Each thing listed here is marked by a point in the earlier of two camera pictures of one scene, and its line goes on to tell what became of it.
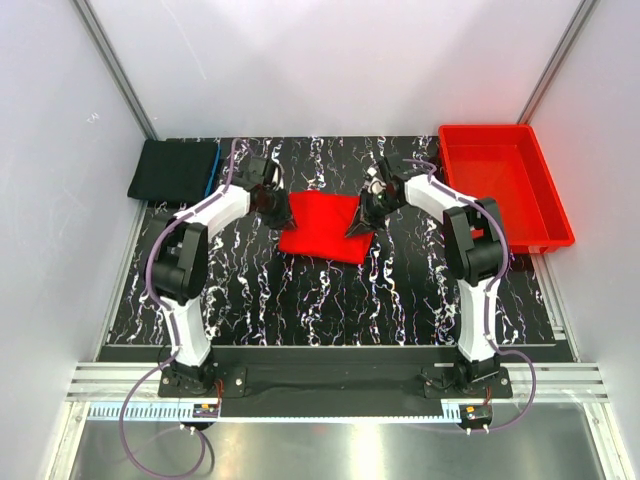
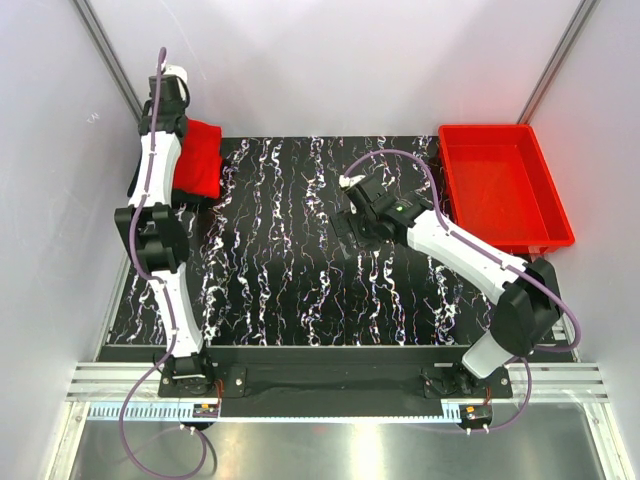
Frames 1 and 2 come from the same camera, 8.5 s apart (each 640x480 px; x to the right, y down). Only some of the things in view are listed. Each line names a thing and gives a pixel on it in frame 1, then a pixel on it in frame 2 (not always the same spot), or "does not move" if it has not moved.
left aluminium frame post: x=95 y=30 does not move
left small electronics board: x=205 y=411 does not move
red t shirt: x=323 y=220 → x=198 y=165
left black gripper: x=284 y=219 → x=181 y=106
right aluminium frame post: x=556 y=62 does not move
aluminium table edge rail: x=560 y=382 does not move
